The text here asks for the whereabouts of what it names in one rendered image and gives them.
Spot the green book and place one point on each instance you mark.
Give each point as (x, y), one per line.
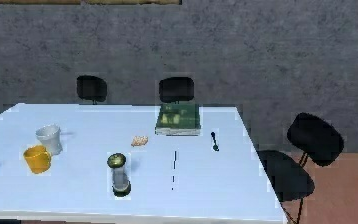
(178, 120)

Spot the black chair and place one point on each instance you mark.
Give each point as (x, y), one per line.
(176, 89)
(91, 88)
(307, 143)

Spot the black spoon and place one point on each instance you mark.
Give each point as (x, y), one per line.
(214, 141)

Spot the tan bread piece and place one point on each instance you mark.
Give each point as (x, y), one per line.
(139, 141)

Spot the thin black pen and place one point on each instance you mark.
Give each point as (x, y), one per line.
(174, 164)

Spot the pale blue table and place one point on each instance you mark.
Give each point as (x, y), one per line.
(220, 180)

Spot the glass shaker with dark lid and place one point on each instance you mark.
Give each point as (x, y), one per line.
(119, 173)

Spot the white cup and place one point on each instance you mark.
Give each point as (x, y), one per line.
(50, 137)

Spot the yellow cup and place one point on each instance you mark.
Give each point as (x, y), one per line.
(37, 159)

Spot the framed picture with brown frame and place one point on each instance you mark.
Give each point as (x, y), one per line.
(87, 1)

